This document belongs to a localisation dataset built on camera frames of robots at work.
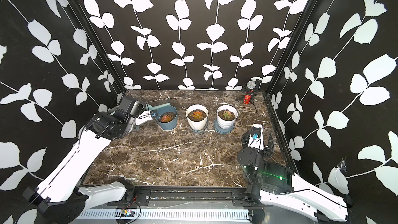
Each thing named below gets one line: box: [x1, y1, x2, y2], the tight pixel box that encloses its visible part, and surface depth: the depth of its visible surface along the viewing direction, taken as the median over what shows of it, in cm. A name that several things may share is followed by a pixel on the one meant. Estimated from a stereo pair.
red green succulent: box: [192, 110, 204, 120], surface depth 97 cm
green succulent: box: [222, 109, 233, 119], surface depth 97 cm
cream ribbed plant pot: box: [185, 103, 209, 131], surface depth 97 cm
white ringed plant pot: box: [216, 104, 239, 130], surface depth 97 cm
